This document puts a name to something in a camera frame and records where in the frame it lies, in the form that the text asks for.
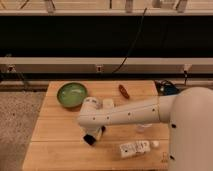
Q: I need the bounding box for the black hanging cable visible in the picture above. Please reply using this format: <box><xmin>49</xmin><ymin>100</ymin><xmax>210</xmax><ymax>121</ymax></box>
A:
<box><xmin>111</xmin><ymin>7</ymin><xmax>148</xmax><ymax>74</ymax></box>

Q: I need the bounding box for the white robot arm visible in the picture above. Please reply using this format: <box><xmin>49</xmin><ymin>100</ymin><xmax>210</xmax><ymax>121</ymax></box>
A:
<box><xmin>78</xmin><ymin>87</ymin><xmax>213</xmax><ymax>171</ymax></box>

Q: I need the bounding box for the clear plastic cup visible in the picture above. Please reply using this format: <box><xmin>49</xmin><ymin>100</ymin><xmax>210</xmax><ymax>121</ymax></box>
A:
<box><xmin>136</xmin><ymin>124</ymin><xmax>151</xmax><ymax>133</ymax></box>

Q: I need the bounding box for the red chili pepper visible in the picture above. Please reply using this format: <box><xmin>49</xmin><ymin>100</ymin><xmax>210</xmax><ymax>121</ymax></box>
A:
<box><xmin>119</xmin><ymin>84</ymin><xmax>130</xmax><ymax>99</ymax></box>

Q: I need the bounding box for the small white cap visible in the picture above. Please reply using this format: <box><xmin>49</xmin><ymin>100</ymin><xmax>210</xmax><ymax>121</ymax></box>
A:
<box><xmin>151</xmin><ymin>141</ymin><xmax>160</xmax><ymax>149</ymax></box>

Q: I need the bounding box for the white dice block toy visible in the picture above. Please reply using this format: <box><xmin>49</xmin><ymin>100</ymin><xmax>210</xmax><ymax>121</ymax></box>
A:
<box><xmin>119</xmin><ymin>140</ymin><xmax>151</xmax><ymax>158</ymax></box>

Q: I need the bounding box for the blue black device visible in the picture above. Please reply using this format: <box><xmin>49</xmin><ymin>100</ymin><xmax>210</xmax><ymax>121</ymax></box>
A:
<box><xmin>155</xmin><ymin>80</ymin><xmax>180</xmax><ymax>96</ymax></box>

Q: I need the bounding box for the white sponge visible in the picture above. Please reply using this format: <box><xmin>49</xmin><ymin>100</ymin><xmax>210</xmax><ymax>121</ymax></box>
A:
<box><xmin>103</xmin><ymin>98</ymin><xmax>115</xmax><ymax>109</ymax></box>

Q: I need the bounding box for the green ceramic bowl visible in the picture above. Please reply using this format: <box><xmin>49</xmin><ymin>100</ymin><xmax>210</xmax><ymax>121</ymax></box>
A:
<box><xmin>57</xmin><ymin>82</ymin><xmax>88</xmax><ymax>108</ymax></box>

